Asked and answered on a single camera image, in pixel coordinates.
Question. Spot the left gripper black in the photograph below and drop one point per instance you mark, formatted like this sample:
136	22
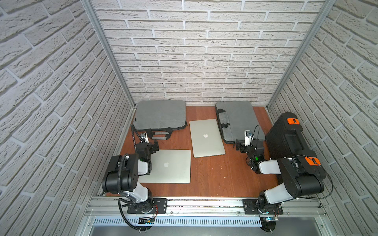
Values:
148	146

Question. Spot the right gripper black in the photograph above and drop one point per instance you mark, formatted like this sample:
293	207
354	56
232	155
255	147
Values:
242	150

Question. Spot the silver laptop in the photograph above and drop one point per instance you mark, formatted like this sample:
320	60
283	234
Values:
169	166
206	138

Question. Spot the grey laptop bag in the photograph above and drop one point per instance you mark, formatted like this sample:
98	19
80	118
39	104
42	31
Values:
160	115
234	118

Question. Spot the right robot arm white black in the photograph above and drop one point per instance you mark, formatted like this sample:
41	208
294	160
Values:
301	175

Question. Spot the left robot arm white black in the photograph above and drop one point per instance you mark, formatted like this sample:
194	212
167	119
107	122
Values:
123	172

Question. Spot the black tool case orange latches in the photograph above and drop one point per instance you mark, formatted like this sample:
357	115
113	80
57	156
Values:
285	140

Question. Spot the right green circuit board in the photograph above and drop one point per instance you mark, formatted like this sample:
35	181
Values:
271	218

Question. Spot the green circuit board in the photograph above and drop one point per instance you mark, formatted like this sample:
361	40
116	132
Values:
146	220
271	218

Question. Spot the left green circuit board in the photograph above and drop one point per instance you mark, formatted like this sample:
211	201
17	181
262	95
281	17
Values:
146	220

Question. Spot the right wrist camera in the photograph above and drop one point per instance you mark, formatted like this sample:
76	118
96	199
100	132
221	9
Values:
249	137

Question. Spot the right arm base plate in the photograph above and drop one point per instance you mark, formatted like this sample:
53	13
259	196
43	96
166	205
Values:
254	206

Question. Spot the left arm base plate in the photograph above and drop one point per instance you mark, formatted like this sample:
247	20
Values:
157	205

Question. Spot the aluminium front rail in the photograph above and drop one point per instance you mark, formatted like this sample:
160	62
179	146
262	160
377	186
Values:
207	206

